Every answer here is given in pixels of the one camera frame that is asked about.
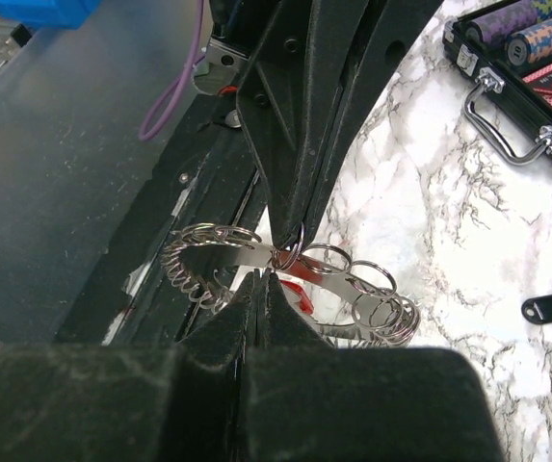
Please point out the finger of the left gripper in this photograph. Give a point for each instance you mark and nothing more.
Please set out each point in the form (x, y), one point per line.
(288, 147)
(382, 40)

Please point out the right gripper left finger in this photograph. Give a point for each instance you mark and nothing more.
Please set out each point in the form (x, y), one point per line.
(70, 402)

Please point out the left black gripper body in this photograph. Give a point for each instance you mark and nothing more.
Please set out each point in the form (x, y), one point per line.
(329, 55)

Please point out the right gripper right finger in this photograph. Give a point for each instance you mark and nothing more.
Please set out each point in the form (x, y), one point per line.
(307, 401)

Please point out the red tag key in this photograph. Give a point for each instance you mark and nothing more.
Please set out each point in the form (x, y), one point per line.
(295, 288)

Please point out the black poker chip case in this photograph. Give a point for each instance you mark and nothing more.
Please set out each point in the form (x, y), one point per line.
(505, 49)

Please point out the blue plastic bin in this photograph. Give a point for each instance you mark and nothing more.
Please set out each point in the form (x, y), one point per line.
(65, 14)

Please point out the black front mounting rail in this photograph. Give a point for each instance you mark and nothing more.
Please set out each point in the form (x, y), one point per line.
(205, 174)

